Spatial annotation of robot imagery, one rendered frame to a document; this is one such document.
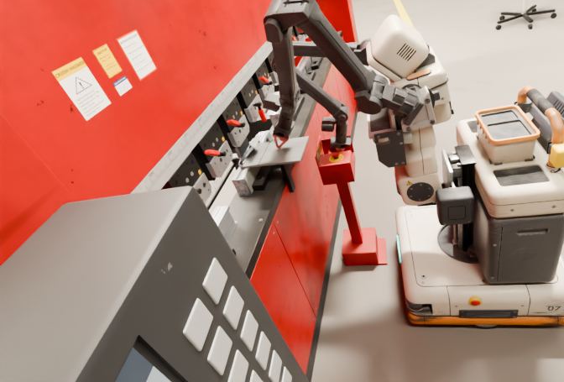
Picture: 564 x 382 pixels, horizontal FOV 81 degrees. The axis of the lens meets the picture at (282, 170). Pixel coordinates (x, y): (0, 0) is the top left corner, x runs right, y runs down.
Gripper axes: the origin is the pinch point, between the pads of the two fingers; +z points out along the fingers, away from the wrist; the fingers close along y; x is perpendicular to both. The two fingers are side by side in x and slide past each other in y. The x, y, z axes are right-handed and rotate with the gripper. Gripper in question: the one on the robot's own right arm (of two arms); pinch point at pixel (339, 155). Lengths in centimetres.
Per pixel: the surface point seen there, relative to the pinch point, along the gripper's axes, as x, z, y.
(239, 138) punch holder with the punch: 36, -29, 40
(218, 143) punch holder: 50, -36, 43
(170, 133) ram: 69, -51, 49
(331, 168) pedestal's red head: 15.0, -2.3, 3.1
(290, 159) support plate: 38.1, -22.6, 18.9
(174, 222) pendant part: 134, -86, 7
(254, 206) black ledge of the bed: 50, -6, 33
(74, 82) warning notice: 87, -74, 57
